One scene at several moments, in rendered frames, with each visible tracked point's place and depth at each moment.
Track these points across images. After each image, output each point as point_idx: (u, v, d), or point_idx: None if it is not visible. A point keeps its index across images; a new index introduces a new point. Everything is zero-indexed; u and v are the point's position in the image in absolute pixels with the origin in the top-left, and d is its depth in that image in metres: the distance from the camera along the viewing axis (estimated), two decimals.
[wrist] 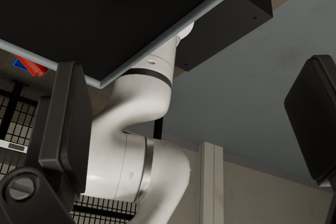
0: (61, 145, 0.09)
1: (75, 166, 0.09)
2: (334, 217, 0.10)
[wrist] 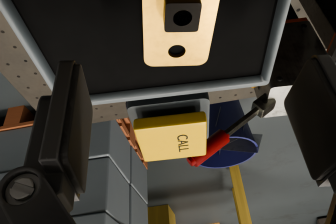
0: (61, 145, 0.09)
1: (75, 166, 0.09)
2: (334, 217, 0.10)
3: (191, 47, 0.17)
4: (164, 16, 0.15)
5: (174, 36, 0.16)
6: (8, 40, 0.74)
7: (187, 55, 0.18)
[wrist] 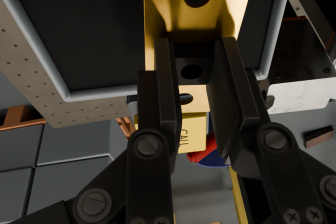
0: (176, 109, 0.10)
1: (179, 131, 0.10)
2: (250, 206, 0.10)
3: (199, 95, 0.15)
4: None
5: (180, 85, 0.15)
6: (9, 39, 0.74)
7: (195, 102, 0.16)
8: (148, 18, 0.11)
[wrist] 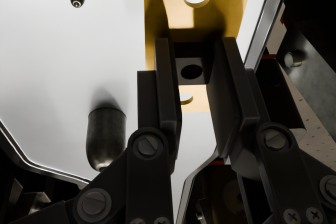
0: (176, 109, 0.10)
1: (179, 131, 0.10)
2: (250, 206, 0.10)
3: (199, 95, 0.15)
4: None
5: (180, 85, 0.15)
6: None
7: (195, 102, 0.16)
8: (148, 18, 0.11)
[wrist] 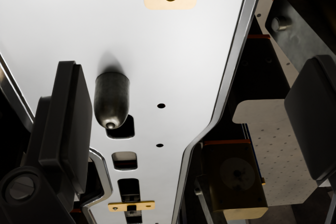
0: (61, 145, 0.09)
1: (75, 166, 0.09)
2: (334, 217, 0.10)
3: None
4: None
5: None
6: None
7: None
8: None
